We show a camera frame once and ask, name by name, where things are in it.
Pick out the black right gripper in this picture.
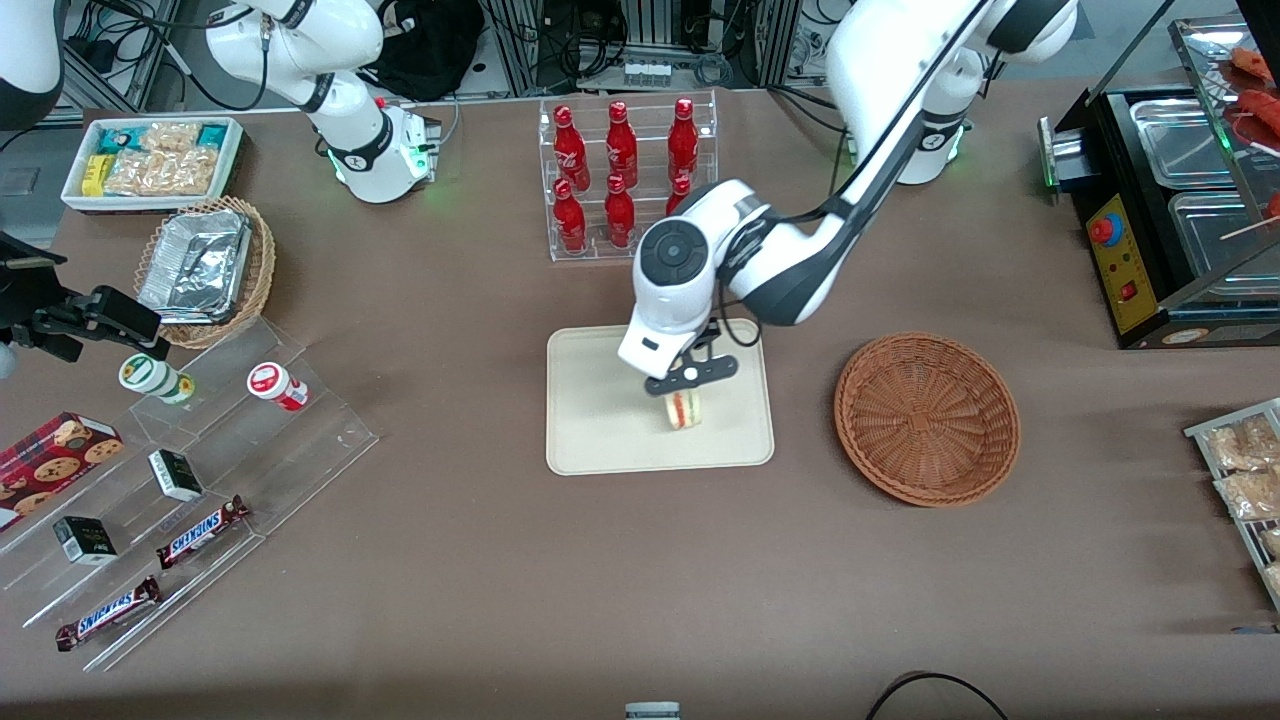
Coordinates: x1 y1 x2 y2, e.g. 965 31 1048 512
0 232 167 363

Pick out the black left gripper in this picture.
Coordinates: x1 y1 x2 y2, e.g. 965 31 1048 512
686 319 730 365

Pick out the triangular sandwich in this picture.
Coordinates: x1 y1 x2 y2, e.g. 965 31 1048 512
662 388 705 432

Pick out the aluminium foil tray stack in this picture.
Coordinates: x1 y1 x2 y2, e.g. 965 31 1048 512
137 209 252 325

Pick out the cream rectangular tray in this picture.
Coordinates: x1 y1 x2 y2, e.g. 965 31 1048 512
545 318 776 477

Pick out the light oval wicker basket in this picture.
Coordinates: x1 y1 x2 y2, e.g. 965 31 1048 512
134 195 277 350

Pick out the round brown wicker basket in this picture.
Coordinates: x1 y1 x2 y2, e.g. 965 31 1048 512
834 332 1022 508

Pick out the green lid white cup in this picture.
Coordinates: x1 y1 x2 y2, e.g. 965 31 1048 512
118 353 197 406

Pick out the white rectangular snack bin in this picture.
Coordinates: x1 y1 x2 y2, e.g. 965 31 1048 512
60 116 246 215

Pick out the red cookie box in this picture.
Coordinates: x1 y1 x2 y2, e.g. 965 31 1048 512
0 411 126 532

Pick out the clear acrylic bottle rack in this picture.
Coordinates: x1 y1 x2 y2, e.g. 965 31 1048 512
538 89 720 264

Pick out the small black carton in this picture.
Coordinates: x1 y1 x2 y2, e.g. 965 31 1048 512
52 515 119 567
148 448 205 503

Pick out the large clear cracker bag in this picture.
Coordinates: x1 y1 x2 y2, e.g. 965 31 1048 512
104 146 219 197

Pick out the red lid white cup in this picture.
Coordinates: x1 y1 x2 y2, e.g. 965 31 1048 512
247 362 310 413

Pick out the small clear cracker bag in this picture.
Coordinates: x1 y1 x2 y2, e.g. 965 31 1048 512
138 121 203 153

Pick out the snickers bar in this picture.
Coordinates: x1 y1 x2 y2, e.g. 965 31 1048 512
54 575 163 653
156 495 252 571

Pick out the clear acrylic step display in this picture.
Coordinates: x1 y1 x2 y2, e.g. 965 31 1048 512
0 317 380 674

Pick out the black bag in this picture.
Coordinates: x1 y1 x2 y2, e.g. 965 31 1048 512
363 0 487 102

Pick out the black food warmer machine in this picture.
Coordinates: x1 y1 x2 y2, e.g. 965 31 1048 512
1037 12 1280 351

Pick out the steel warmer pan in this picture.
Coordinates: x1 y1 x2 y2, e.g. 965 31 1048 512
1167 189 1280 288
1128 97 1243 190

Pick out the red sausage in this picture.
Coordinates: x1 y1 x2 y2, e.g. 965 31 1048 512
1229 45 1280 85
1238 90 1280 153

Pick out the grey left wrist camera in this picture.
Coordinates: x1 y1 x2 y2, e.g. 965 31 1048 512
644 356 740 398

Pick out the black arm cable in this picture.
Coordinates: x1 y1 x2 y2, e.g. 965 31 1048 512
714 0 1001 348

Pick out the aluminium frame rack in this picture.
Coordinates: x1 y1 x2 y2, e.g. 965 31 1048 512
480 0 833 98

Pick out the black table cable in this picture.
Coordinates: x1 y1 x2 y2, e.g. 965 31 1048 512
864 671 1013 720

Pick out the grey wire rack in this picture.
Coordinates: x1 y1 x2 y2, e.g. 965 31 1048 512
1184 397 1280 613

